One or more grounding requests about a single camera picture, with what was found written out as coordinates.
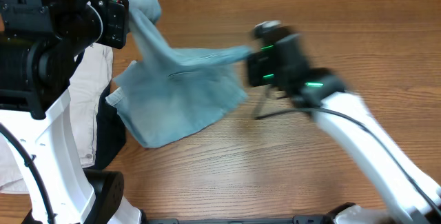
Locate black garment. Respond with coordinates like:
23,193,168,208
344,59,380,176
90,84,126,170

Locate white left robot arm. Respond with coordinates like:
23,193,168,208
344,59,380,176
1,0,146,224

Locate light blue denim shorts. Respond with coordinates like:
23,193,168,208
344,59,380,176
106,0,252,148

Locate beige shorts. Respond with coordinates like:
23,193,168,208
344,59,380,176
1,43,113,194

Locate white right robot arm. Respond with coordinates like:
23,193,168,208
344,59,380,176
246,21,440,223

